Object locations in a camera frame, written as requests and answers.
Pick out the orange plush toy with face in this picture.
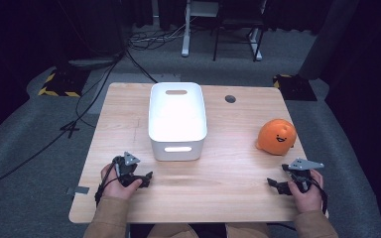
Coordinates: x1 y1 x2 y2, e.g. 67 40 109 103
255 118 298 157

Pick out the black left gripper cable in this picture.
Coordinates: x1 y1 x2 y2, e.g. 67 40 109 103
94 158 119 208

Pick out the white desk leg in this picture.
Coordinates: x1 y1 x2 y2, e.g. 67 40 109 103
181 0 193 59
248 27 264 62

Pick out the bundle of floor cables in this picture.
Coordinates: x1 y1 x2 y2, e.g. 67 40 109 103
126 18 196 52

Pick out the grey tape strip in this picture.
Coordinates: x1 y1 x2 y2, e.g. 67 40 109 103
65 185 90 196

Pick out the black chair frame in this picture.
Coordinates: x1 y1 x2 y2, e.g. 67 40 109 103
212 0 268 62

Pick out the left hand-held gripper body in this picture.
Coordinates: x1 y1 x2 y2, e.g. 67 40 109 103
112 151 143 186

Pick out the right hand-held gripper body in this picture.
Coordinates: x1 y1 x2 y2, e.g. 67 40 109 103
281 158 325 194

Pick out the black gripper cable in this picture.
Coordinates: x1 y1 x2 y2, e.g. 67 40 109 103
310 177 329 216
94 158 119 208

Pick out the dark grey column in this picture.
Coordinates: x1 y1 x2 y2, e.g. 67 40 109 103
298 0 361 81

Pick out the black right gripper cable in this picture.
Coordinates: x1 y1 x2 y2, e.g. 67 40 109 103
310 177 329 216

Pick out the person's right leg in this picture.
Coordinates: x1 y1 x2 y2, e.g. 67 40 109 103
225 221 273 238

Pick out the white plastic bin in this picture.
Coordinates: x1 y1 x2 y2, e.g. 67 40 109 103
147 81 208 163

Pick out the person's right hand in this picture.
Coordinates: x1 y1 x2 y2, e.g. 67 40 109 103
287 169 325 214

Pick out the person's leg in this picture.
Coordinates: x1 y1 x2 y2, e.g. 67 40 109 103
146 223 200 238
225 221 273 238

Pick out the person's left hand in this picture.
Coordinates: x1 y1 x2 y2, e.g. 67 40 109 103
100 163 144 201

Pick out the person's left leg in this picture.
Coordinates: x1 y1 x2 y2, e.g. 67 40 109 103
146 223 200 238

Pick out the long black floor cable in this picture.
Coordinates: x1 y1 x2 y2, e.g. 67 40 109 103
0 51 127 195

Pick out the black yellow striped base plate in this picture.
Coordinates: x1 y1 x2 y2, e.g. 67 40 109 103
272 73 318 102
37 66 91 99

